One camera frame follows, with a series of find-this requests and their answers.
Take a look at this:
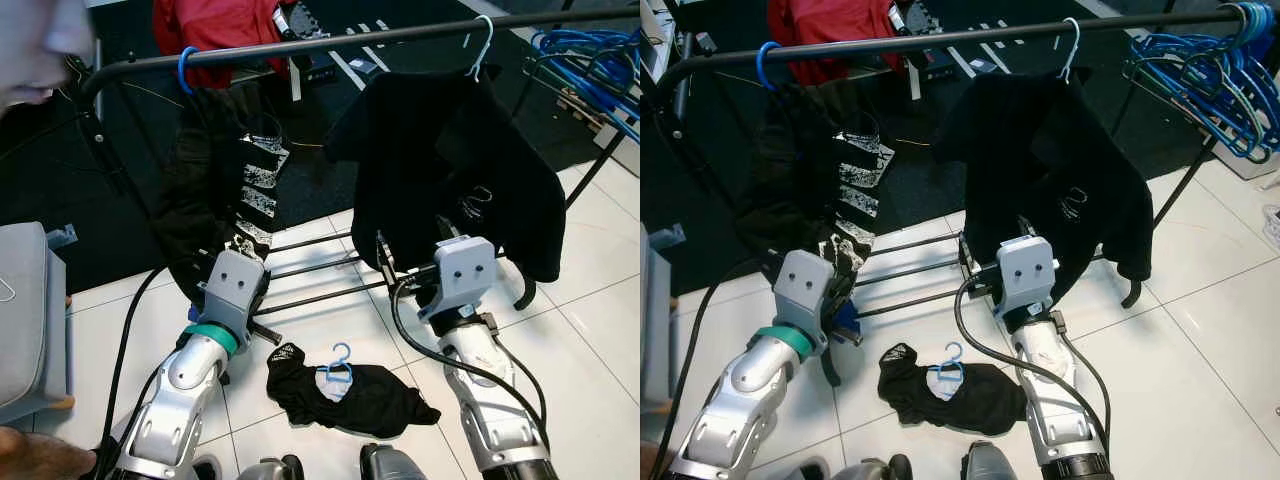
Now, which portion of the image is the small black garment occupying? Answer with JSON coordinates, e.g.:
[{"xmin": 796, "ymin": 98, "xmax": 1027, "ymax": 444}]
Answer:
[
  {"xmin": 877, "ymin": 343, "xmax": 1031, "ymax": 436},
  {"xmin": 265, "ymin": 343, "xmax": 443, "ymax": 439}
]

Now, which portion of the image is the black garment patterned sleeve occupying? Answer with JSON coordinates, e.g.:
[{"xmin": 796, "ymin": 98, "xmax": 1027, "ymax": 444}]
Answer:
[
  {"xmin": 735, "ymin": 80, "xmax": 881, "ymax": 291},
  {"xmin": 150, "ymin": 85, "xmax": 293, "ymax": 306}
]

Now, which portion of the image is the red garment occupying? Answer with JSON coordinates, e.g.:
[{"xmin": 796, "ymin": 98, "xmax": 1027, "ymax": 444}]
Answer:
[
  {"xmin": 152, "ymin": 0, "xmax": 301, "ymax": 91},
  {"xmin": 768, "ymin": 0, "xmax": 906, "ymax": 86}
]

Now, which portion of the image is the robot left leg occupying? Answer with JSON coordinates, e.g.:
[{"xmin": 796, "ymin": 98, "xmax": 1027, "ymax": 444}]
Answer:
[
  {"xmin": 830, "ymin": 455, "xmax": 913, "ymax": 480},
  {"xmin": 235, "ymin": 455, "xmax": 306, "ymax": 480}
]

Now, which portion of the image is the robot right leg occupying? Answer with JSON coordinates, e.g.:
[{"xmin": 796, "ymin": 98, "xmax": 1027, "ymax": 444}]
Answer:
[
  {"xmin": 962, "ymin": 440, "xmax": 1021, "ymax": 480},
  {"xmin": 358, "ymin": 443, "xmax": 431, "ymax": 480}
]

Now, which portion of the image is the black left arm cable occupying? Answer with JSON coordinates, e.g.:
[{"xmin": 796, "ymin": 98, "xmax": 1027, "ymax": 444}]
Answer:
[
  {"xmin": 100, "ymin": 265, "xmax": 201, "ymax": 480},
  {"xmin": 675, "ymin": 262, "xmax": 776, "ymax": 480}
]

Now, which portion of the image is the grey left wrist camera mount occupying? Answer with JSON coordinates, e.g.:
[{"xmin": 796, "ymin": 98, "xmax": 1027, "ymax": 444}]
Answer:
[
  {"xmin": 773, "ymin": 250, "xmax": 837, "ymax": 353},
  {"xmin": 195, "ymin": 250, "xmax": 269, "ymax": 346}
]

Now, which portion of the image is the grey upholstered ottoman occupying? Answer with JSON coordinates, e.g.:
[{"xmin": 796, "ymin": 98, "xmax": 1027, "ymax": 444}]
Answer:
[
  {"xmin": 640, "ymin": 222, "xmax": 691, "ymax": 411},
  {"xmin": 0, "ymin": 222, "xmax": 73, "ymax": 423}
]

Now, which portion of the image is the blue plastic hanger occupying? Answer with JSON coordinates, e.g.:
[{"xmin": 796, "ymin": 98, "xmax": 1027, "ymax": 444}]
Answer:
[
  {"xmin": 316, "ymin": 343, "xmax": 356, "ymax": 386},
  {"xmin": 925, "ymin": 342, "xmax": 966, "ymax": 386},
  {"xmin": 177, "ymin": 45, "xmax": 203, "ymax": 98},
  {"xmin": 755, "ymin": 40, "xmax": 783, "ymax": 93}
]

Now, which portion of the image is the robot leg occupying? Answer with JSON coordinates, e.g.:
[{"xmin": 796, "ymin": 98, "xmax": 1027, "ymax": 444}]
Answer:
[
  {"xmin": 358, "ymin": 443, "xmax": 431, "ymax": 480},
  {"xmin": 962, "ymin": 440, "xmax": 1021, "ymax": 480},
  {"xmin": 235, "ymin": 455, "xmax": 306, "ymax": 480},
  {"xmin": 830, "ymin": 455, "xmax": 913, "ymax": 480}
]

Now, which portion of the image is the black metal clothes rack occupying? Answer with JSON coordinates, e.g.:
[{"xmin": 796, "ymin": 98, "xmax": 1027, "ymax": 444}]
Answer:
[
  {"xmin": 75, "ymin": 5, "xmax": 641, "ymax": 316},
  {"xmin": 655, "ymin": 3, "xmax": 1280, "ymax": 391}
]

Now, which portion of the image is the black machine part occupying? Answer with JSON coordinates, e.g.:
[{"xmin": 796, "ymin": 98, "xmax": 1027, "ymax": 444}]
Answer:
[
  {"xmin": 885, "ymin": 0, "xmax": 936, "ymax": 81},
  {"xmin": 272, "ymin": 0, "xmax": 336, "ymax": 83}
]

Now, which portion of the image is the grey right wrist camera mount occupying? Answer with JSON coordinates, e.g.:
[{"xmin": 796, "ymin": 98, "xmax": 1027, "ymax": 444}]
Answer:
[
  {"xmin": 995, "ymin": 236, "xmax": 1061, "ymax": 319},
  {"xmin": 418, "ymin": 236, "xmax": 501, "ymax": 323}
]

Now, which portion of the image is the blue plastic hangers bunch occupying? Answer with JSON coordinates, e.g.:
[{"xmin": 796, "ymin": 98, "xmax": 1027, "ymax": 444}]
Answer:
[
  {"xmin": 1125, "ymin": 3, "xmax": 1280, "ymax": 166},
  {"xmin": 528, "ymin": 27, "xmax": 641, "ymax": 143}
]

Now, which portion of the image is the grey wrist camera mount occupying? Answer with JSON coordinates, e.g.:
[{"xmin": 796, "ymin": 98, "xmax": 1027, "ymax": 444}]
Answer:
[
  {"xmin": 995, "ymin": 236, "xmax": 1061, "ymax": 319},
  {"xmin": 773, "ymin": 250, "xmax": 837, "ymax": 353},
  {"xmin": 195, "ymin": 250, "xmax": 269, "ymax": 346},
  {"xmin": 418, "ymin": 236, "xmax": 501, "ymax": 323}
]

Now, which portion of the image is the person head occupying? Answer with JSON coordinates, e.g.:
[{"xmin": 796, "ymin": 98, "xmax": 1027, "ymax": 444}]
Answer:
[{"xmin": 0, "ymin": 0, "xmax": 98, "ymax": 113}]

